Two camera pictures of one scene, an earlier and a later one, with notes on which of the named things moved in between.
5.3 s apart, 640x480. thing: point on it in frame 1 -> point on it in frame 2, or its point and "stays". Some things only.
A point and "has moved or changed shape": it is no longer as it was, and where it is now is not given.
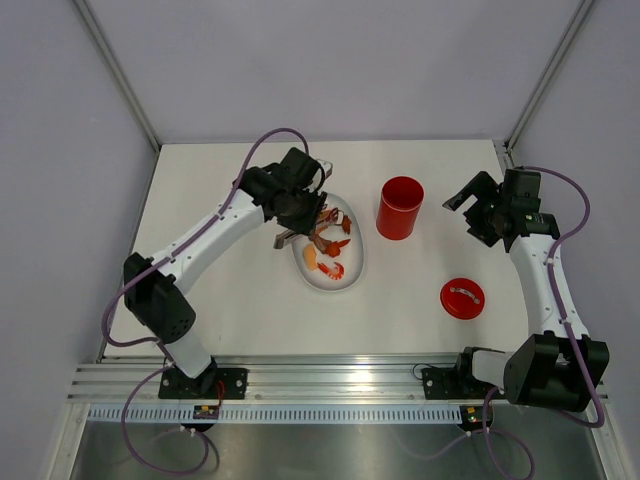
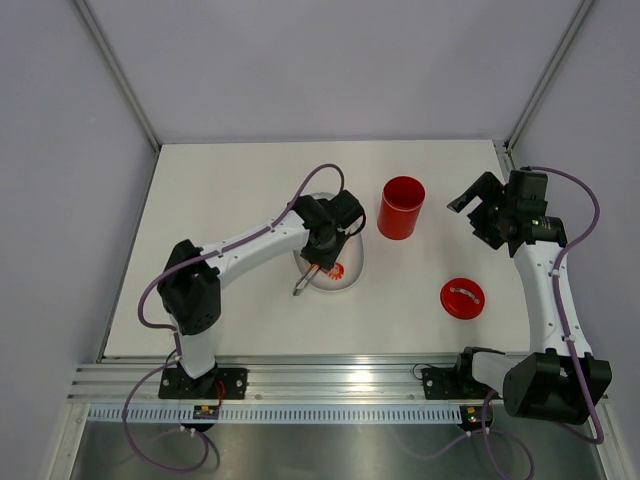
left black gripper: x=307 y=225 -> x=326 y=260
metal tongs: x=333 y=216 has moved or changed shape
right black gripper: x=482 y=184 stays
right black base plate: x=453 y=384 stays
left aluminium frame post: x=119 y=73 stays
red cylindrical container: x=399 y=206 stays
